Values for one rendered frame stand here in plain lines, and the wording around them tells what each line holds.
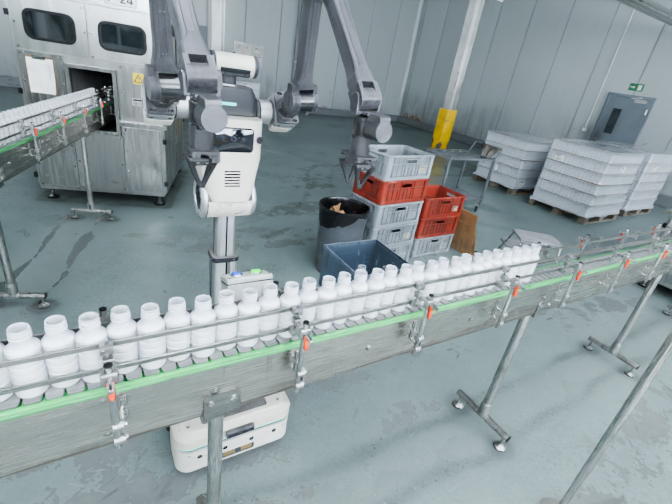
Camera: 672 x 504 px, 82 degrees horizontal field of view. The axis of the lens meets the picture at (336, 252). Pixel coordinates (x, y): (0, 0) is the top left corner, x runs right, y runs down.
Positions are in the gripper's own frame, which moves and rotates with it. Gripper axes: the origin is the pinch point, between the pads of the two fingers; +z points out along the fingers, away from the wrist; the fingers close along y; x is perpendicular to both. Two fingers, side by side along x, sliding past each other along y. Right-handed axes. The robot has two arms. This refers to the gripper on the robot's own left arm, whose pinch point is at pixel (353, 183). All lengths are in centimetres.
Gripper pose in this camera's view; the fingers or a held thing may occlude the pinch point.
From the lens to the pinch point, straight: 122.0
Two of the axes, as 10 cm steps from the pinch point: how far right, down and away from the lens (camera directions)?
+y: -4.9, -4.3, 7.6
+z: -1.4, 9.0, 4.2
